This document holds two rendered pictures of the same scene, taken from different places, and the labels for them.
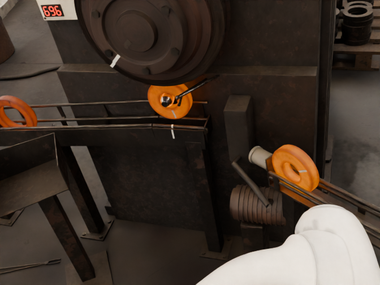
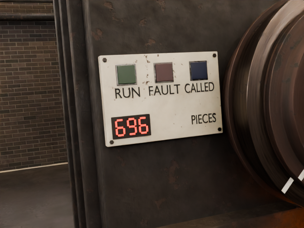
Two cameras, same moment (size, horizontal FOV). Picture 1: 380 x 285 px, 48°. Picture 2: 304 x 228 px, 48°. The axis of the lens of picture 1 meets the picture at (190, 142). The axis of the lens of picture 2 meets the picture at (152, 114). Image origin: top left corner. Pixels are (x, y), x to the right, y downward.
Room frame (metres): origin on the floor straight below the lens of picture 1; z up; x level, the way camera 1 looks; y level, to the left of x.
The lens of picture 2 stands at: (0.99, 0.81, 1.15)
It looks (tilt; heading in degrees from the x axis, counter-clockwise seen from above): 3 degrees down; 317
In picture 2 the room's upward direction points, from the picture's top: 5 degrees counter-clockwise
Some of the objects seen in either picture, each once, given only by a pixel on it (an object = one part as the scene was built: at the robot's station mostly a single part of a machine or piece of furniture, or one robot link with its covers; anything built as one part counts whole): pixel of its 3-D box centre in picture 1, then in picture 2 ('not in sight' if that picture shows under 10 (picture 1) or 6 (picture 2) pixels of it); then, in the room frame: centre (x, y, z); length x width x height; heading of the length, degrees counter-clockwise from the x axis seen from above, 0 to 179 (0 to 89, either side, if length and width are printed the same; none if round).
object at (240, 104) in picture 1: (240, 129); not in sight; (1.17, -0.18, 0.68); 0.11 x 0.08 x 0.24; 156
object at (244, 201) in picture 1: (266, 241); not in sight; (0.99, -0.21, 0.27); 0.22 x 0.13 x 0.53; 66
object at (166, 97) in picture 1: (172, 90); not in sight; (1.29, 0.02, 0.82); 0.17 x 0.04 x 0.04; 156
